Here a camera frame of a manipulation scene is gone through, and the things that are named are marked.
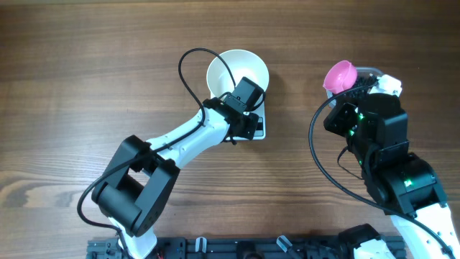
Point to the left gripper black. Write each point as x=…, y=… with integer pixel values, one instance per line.
x=252, y=122

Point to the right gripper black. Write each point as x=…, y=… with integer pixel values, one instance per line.
x=345, y=106

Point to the pink plastic measuring scoop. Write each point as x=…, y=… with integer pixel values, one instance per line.
x=341, y=77

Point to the black beans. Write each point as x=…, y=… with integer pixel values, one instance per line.
x=366, y=80

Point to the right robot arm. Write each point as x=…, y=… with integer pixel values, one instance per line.
x=402, y=185

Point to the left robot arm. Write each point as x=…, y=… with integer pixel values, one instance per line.
x=140, y=177

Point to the white digital kitchen scale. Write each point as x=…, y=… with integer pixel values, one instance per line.
x=260, y=130

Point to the white bowl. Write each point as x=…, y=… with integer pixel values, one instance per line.
x=242, y=63

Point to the clear plastic food container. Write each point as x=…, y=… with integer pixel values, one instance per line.
x=362, y=72

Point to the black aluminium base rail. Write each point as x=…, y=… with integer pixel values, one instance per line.
x=179, y=247

